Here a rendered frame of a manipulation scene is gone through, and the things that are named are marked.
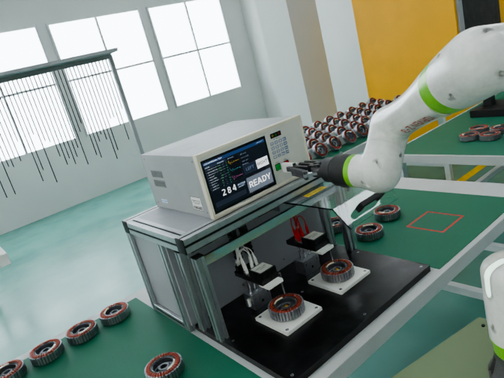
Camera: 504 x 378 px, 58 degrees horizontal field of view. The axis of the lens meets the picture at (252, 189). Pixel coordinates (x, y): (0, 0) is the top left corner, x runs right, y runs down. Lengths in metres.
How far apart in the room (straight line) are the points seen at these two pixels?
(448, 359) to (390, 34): 4.28
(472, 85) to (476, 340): 0.58
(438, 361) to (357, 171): 0.48
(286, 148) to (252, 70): 8.00
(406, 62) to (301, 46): 1.15
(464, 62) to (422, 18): 4.06
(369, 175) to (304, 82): 4.15
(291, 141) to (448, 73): 0.79
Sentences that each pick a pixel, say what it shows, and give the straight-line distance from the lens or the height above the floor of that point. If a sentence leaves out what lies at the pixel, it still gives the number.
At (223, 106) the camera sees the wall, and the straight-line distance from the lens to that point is 8.99.
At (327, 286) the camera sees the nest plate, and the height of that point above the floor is 0.78.
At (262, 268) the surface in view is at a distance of 1.45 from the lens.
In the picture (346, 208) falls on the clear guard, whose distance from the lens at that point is 1.40.
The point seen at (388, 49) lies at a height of 1.23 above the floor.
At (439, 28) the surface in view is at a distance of 4.82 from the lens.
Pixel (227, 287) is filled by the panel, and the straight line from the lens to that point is 1.61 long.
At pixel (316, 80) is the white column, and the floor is 1.08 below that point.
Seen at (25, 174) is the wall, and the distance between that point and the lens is 7.57.
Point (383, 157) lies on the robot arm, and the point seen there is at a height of 1.23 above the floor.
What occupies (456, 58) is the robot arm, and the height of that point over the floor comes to 1.46.
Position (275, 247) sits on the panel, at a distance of 1.71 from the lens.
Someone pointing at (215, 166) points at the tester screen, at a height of 1.27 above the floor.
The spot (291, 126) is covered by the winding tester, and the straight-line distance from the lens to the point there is 1.55.
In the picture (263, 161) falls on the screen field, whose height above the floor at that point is 1.22.
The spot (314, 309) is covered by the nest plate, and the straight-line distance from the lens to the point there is 1.45.
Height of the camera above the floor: 1.56
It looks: 16 degrees down
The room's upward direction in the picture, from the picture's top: 15 degrees counter-clockwise
